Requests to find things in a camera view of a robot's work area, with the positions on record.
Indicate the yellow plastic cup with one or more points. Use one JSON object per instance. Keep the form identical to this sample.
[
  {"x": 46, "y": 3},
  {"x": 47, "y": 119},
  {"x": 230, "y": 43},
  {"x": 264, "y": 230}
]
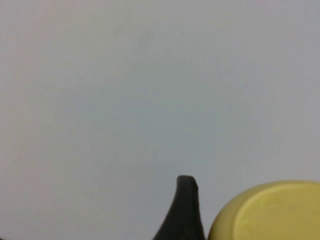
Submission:
[{"x": 275, "y": 215}]

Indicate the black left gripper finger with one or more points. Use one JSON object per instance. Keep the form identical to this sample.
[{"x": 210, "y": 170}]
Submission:
[{"x": 185, "y": 212}]

